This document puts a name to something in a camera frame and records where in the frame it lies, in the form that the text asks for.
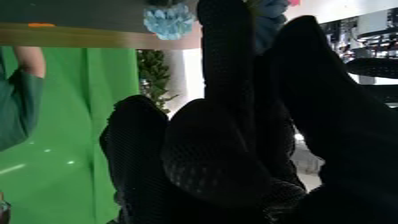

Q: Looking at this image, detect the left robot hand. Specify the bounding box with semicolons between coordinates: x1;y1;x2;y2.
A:
345;57;398;80

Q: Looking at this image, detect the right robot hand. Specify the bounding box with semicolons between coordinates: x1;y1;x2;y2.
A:
98;0;398;224

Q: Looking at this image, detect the grey blue flower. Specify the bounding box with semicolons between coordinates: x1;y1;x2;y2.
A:
254;0;293;55

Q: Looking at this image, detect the person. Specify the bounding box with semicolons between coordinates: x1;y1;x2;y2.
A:
0;45;48;153

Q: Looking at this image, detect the dark mat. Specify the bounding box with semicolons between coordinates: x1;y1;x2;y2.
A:
0;0;201;34

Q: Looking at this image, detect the green plant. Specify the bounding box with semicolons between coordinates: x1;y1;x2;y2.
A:
137;49;179;113

